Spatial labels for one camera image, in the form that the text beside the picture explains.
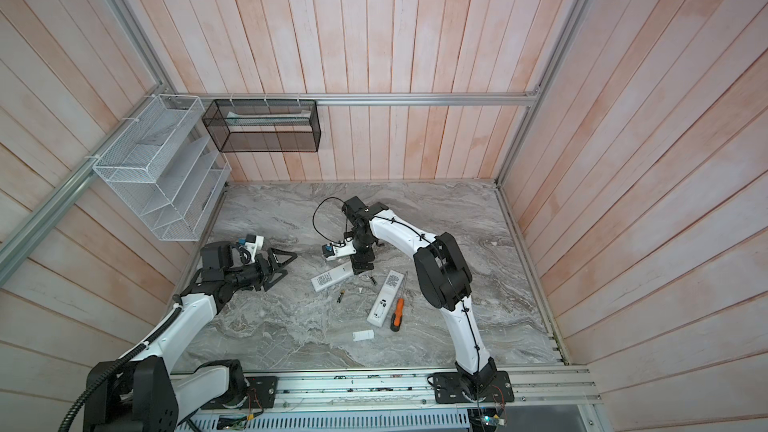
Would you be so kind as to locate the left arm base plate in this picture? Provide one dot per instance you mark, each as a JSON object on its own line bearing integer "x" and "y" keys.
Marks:
{"x": 255, "y": 393}

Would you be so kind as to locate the aluminium frame bar back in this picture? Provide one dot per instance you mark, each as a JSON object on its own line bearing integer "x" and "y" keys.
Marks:
{"x": 389, "y": 99}

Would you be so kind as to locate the white battery cover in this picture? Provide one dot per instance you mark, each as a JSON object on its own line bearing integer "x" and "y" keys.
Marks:
{"x": 363, "y": 335}

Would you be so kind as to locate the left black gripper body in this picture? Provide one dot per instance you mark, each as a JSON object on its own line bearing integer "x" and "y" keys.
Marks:
{"x": 249, "y": 275}

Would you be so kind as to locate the aluminium mounting rail front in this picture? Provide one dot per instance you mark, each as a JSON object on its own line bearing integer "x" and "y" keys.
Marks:
{"x": 409, "y": 389}

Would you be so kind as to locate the white wire mesh shelf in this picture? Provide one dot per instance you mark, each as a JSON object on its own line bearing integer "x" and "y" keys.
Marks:
{"x": 167, "y": 173}

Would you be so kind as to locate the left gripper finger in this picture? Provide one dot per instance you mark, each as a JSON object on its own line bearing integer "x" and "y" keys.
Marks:
{"x": 279, "y": 259}
{"x": 271, "y": 275}

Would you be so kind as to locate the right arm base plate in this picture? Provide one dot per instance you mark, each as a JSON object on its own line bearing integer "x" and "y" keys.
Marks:
{"x": 452, "y": 388}

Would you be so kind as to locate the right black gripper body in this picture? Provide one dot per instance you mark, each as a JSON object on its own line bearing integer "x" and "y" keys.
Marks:
{"x": 364, "y": 252}

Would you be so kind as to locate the white remote control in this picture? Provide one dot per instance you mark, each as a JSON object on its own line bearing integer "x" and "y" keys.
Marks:
{"x": 332, "y": 277}
{"x": 386, "y": 299}

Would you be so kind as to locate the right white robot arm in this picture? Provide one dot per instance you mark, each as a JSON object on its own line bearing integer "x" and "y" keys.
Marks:
{"x": 443, "y": 275}

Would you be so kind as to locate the black wire mesh basket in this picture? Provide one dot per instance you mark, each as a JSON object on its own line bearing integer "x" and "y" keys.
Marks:
{"x": 263, "y": 125}

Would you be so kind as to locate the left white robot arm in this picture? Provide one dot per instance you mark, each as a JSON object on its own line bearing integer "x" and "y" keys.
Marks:
{"x": 136, "y": 392}

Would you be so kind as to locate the orange handled screwdriver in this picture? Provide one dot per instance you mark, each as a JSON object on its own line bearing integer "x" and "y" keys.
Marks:
{"x": 397, "y": 316}

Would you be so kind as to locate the aluminium frame bar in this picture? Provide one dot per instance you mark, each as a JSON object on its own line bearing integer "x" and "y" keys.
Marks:
{"x": 30, "y": 233}
{"x": 389, "y": 99}

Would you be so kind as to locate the aluminium frame bar left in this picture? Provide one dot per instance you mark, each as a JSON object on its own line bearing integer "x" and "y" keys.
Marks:
{"x": 30, "y": 233}

